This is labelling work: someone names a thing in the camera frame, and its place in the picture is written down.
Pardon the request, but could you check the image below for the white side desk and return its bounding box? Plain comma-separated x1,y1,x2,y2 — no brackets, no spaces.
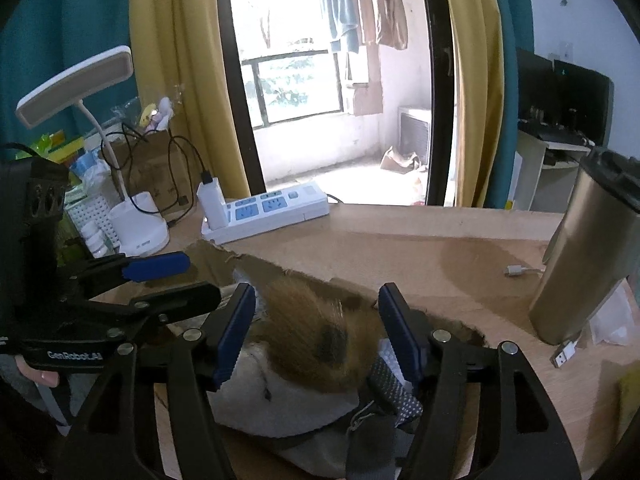
515,130,594,212

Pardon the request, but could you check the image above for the clear plastic bag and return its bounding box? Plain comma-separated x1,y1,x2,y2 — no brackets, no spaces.
582,280,634,347

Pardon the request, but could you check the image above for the brown cardboard box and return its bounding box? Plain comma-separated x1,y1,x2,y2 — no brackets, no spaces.
182,239,493,358

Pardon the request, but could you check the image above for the stainless steel tumbler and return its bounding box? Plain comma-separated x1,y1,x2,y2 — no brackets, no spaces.
527,147,640,346

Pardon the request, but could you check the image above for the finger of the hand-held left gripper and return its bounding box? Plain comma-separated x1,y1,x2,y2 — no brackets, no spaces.
57,251,192,295
64,281,222,342

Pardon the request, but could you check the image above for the brown paper bag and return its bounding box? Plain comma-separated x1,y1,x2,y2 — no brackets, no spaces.
107,127,202,212

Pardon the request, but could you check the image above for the blue white plastic pack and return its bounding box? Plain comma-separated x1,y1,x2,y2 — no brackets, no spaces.
70,150,114,196

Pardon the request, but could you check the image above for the yellow curtain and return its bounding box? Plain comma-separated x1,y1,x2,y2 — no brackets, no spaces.
129,0,252,202
439,0,507,209

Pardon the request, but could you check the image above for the teal curtain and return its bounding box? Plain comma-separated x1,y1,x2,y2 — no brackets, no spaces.
0,0,139,162
487,0,537,211

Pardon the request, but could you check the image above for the white desk lamp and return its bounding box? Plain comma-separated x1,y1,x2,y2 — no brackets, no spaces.
15,45,171,257

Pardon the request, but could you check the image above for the white charger plug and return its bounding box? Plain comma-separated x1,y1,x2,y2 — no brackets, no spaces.
196,172,231,231

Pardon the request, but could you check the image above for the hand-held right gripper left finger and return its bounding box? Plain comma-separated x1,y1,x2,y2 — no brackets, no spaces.
52,282,257,480

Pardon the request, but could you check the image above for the white perforated basket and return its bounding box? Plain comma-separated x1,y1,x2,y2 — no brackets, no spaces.
65,192,122,257

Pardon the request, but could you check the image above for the black charging cable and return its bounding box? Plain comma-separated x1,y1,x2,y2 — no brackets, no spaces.
102,125,212,227

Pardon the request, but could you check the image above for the person's left hand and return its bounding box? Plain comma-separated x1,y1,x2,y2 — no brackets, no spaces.
15,357,61,389

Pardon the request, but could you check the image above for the white usb cable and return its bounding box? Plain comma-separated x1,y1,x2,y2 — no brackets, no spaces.
550,337,584,370
505,263,549,279

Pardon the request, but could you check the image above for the grey dotted sock pair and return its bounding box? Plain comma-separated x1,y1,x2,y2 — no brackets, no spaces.
272,357,426,480

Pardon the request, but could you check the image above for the white blue power strip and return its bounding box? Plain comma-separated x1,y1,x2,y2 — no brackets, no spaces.
201,181,331,247

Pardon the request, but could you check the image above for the brown furry plush toy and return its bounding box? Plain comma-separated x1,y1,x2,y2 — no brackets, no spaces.
250,275,388,394

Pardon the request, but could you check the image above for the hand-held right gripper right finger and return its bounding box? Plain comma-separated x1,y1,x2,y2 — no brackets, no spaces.
378,284,583,480

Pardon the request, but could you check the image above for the hanging blue garment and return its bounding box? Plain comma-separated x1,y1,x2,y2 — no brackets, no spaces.
318,0,362,56

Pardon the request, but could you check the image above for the hanging brown garment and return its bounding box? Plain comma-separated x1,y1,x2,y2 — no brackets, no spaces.
346,0,409,51

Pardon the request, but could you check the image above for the black monitor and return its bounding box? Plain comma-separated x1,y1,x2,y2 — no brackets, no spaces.
515,47,556,127
552,59,615,137

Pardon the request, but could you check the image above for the small yellow white toy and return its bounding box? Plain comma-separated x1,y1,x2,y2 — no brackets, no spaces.
141,96,176,131

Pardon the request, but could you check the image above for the outdoor air conditioner unit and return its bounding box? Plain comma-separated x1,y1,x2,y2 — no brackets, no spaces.
398,106,432,164

